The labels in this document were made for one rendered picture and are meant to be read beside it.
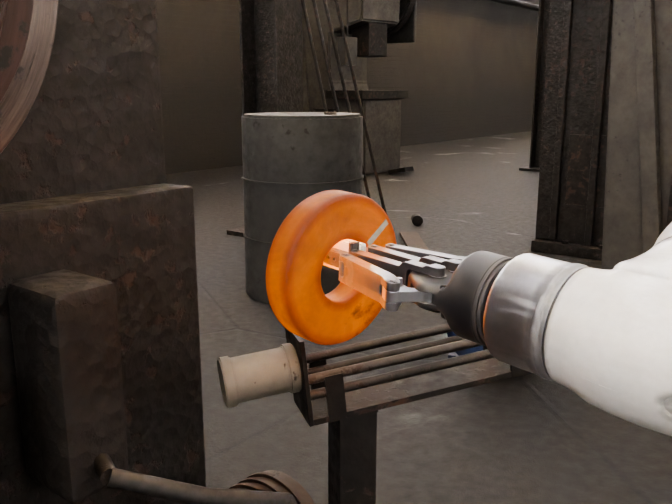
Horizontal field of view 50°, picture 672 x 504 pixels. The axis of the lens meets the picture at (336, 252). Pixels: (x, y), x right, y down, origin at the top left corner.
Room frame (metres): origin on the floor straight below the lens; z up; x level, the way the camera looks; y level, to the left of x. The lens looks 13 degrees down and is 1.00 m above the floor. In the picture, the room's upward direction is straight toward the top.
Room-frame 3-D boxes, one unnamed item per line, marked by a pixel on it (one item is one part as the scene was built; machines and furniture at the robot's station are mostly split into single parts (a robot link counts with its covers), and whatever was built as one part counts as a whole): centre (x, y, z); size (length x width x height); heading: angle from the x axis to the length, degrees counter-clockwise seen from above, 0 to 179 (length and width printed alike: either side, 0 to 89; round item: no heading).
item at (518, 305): (0.53, -0.16, 0.83); 0.09 x 0.06 x 0.09; 133
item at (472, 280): (0.59, -0.11, 0.84); 0.09 x 0.08 x 0.07; 43
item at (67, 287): (0.76, 0.30, 0.68); 0.11 x 0.08 x 0.24; 53
